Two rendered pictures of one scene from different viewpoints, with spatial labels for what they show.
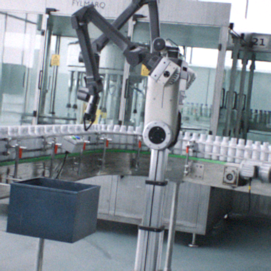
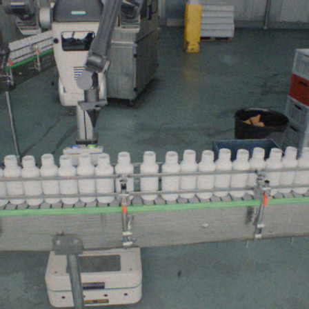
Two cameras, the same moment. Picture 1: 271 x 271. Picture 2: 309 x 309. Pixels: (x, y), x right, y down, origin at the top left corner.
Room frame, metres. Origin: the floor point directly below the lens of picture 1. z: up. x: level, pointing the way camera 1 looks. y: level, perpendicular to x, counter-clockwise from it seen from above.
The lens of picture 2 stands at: (4.07, 1.49, 1.69)
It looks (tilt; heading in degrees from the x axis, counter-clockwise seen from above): 28 degrees down; 249
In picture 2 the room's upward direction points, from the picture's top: 1 degrees clockwise
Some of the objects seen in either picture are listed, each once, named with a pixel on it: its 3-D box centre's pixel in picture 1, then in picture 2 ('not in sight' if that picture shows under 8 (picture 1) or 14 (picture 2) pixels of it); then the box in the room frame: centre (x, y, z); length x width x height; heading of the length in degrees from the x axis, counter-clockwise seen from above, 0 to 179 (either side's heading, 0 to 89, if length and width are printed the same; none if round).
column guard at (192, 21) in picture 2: not in sight; (192, 27); (0.06, -6.32, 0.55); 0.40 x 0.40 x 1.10; 75
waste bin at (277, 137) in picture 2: not in sight; (256, 151); (2.24, -0.71, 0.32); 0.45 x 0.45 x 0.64
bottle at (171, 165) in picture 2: (23, 141); (170, 176); (3.65, 0.58, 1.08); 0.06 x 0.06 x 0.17
